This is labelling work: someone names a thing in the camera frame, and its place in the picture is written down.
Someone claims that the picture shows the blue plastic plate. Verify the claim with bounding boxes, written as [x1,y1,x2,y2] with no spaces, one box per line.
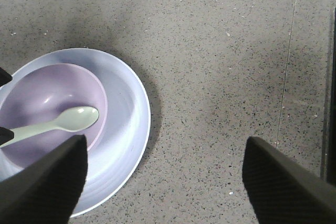
[13,48,151,216]

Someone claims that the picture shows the pale green plastic spoon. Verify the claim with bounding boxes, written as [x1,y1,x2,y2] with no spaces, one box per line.
[1,106,99,148]

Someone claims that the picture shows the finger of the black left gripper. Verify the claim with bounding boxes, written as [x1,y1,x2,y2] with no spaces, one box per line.
[0,127,14,145]
[0,68,13,87]

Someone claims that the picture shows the black induction cooktop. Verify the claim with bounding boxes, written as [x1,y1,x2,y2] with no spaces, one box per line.
[321,7,335,185]

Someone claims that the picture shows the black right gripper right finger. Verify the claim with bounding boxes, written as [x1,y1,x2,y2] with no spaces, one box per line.
[242,136,335,223]

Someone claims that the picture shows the purple plastic bowl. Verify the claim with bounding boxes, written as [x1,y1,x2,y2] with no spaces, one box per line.
[1,63,108,168]

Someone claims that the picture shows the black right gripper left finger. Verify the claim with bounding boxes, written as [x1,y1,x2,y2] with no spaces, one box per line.
[1,135,87,223]

